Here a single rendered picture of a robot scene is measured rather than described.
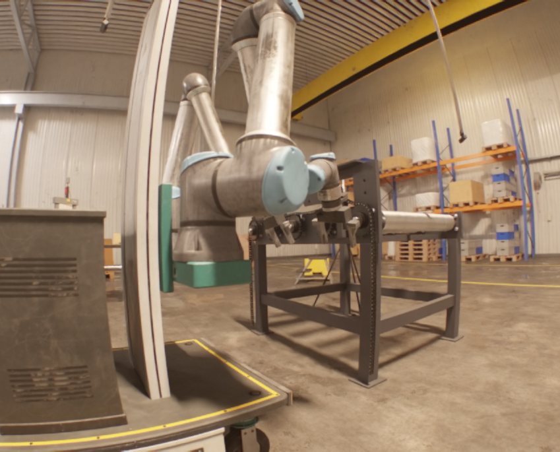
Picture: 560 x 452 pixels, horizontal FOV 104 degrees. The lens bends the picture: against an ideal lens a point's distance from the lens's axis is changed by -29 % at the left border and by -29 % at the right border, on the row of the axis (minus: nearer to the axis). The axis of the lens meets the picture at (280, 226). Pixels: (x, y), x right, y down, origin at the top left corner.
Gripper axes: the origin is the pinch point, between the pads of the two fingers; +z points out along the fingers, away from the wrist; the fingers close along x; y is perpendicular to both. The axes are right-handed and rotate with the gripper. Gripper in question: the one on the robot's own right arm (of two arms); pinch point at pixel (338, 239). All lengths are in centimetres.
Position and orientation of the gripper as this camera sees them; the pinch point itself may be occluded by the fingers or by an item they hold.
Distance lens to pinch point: 121.0
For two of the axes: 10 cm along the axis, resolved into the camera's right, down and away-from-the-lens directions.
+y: -6.6, 3.8, -6.5
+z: 2.2, 9.2, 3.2
